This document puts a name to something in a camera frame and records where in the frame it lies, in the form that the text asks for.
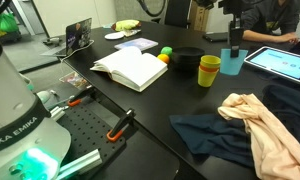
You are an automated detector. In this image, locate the black orange clamp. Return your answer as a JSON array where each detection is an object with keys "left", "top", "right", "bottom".
[
  {"left": 66, "top": 85, "right": 97, "bottom": 108},
  {"left": 105, "top": 108, "right": 136, "bottom": 143}
]

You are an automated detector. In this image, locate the brown cardboard box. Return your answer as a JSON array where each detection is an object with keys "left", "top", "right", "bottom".
[{"left": 188, "top": 1, "right": 211, "bottom": 33}]

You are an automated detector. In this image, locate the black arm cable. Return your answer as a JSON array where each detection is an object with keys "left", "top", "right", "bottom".
[{"left": 136, "top": 0, "right": 168, "bottom": 18}]

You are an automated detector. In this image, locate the white round plate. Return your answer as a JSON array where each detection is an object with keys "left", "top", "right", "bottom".
[{"left": 104, "top": 31, "right": 126, "bottom": 41}]

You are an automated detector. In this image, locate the laptop with stickers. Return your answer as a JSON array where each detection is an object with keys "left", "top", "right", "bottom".
[{"left": 41, "top": 17, "right": 95, "bottom": 58}]

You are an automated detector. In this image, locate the yellow green plush toy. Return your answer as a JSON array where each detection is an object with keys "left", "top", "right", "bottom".
[{"left": 110, "top": 19, "right": 142, "bottom": 33}]

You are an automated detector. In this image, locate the light blue cup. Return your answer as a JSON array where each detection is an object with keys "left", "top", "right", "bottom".
[{"left": 219, "top": 48, "right": 250, "bottom": 77}]

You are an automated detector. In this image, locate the black perforated breadboard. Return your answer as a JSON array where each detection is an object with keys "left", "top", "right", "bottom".
[{"left": 55, "top": 99, "right": 127, "bottom": 169}]

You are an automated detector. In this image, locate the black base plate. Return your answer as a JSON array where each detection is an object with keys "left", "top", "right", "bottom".
[{"left": 55, "top": 89, "right": 181, "bottom": 180}]

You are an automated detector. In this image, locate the pink cloth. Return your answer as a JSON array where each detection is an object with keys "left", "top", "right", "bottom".
[{"left": 217, "top": 92, "right": 300, "bottom": 180}]

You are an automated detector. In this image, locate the black notebook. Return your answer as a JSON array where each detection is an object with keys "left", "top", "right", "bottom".
[{"left": 202, "top": 31, "right": 230, "bottom": 43}]

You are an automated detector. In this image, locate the yellow cup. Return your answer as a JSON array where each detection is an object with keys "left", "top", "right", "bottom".
[
  {"left": 199, "top": 54, "right": 222, "bottom": 70},
  {"left": 197, "top": 67, "right": 220, "bottom": 89}
]

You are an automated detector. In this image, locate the white tablet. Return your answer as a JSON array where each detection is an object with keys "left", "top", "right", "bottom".
[{"left": 242, "top": 45, "right": 300, "bottom": 85}]

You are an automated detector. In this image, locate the person forearm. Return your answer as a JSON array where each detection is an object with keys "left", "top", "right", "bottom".
[{"left": 242, "top": 28, "right": 288, "bottom": 44}]

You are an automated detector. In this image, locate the person in dark hoodie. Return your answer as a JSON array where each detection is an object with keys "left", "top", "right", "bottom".
[{"left": 240, "top": 0, "right": 300, "bottom": 38}]

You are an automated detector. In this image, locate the dark blue cloth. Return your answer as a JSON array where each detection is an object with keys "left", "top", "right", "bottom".
[{"left": 168, "top": 113, "right": 258, "bottom": 168}]

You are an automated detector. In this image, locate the green bag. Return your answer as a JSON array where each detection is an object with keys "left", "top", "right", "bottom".
[{"left": 0, "top": 11, "right": 20, "bottom": 34}]

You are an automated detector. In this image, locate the green ball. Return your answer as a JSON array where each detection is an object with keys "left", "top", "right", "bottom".
[{"left": 160, "top": 45, "right": 175, "bottom": 57}]

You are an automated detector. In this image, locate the orange cup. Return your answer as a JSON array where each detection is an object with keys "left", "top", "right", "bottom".
[{"left": 198, "top": 64, "right": 220, "bottom": 74}]

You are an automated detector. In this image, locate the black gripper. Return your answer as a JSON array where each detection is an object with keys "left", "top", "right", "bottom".
[{"left": 227, "top": 16, "right": 245, "bottom": 59}]

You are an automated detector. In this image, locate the black cloth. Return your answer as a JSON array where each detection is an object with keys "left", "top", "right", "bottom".
[{"left": 261, "top": 83, "right": 300, "bottom": 155}]

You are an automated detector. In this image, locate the white laptop cable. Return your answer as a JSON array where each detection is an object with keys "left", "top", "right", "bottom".
[{"left": 59, "top": 39, "right": 95, "bottom": 65}]

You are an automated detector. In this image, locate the aluminium extrusion bar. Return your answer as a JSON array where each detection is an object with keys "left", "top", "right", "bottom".
[
  {"left": 57, "top": 148, "right": 103, "bottom": 180},
  {"left": 49, "top": 105, "right": 67, "bottom": 122}
]

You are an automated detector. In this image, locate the open white book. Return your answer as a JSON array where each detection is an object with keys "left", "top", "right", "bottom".
[{"left": 89, "top": 45, "right": 169, "bottom": 93}]

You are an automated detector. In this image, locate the UIST book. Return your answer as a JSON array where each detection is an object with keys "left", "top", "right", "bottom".
[{"left": 113, "top": 37, "right": 160, "bottom": 52}]

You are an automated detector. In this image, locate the person hand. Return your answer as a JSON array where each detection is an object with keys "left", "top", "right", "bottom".
[{"left": 281, "top": 31, "right": 300, "bottom": 45}]

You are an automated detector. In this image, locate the black office chair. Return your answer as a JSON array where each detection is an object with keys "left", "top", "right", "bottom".
[{"left": 151, "top": 0, "right": 193, "bottom": 30}]

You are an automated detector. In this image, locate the printed package on floor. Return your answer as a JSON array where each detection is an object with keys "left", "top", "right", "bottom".
[{"left": 58, "top": 70, "right": 91, "bottom": 90}]

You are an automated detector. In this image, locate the yellow orange ball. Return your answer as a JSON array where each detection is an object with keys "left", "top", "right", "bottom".
[{"left": 156, "top": 53, "right": 171, "bottom": 65}]

